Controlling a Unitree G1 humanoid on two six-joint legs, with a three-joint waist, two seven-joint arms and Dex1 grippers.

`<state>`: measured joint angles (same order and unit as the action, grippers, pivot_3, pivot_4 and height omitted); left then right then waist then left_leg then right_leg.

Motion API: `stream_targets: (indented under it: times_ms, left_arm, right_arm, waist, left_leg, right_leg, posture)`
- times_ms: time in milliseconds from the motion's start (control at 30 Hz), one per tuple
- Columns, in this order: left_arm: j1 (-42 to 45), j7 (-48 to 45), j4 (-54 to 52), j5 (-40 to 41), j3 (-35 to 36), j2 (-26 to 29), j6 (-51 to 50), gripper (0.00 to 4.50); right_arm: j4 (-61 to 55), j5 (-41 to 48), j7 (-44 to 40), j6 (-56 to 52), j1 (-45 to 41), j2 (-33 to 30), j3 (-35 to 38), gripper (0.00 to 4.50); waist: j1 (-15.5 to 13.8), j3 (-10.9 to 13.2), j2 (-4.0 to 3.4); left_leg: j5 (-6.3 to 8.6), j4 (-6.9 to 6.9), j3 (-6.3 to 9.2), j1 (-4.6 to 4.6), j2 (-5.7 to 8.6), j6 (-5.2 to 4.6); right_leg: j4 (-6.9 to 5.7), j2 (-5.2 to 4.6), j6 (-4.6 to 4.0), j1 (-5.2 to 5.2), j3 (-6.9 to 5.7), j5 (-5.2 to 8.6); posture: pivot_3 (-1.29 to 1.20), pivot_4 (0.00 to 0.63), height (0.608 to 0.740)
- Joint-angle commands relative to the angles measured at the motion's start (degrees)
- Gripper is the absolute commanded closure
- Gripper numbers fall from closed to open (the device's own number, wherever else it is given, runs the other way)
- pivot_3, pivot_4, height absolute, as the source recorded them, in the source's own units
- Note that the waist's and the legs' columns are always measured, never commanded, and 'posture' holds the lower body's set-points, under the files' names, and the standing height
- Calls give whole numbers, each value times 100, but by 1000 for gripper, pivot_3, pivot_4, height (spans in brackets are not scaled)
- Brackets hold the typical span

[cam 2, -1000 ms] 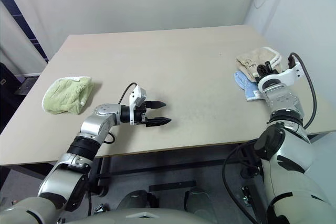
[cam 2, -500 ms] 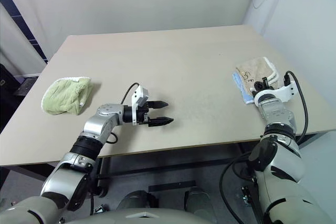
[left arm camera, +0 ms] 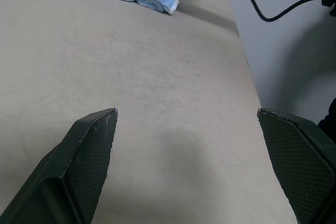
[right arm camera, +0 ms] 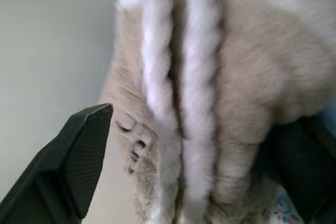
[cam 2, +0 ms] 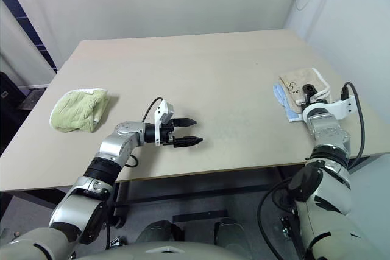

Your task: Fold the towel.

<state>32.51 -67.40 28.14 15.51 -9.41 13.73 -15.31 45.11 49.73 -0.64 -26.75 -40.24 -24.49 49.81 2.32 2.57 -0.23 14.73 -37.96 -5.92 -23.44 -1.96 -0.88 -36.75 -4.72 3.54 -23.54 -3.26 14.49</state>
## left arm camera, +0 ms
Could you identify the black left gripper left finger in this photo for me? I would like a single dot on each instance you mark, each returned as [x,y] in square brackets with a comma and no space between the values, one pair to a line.
[65,171]

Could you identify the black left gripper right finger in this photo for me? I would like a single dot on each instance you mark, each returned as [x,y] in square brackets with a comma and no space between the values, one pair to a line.
[302,166]

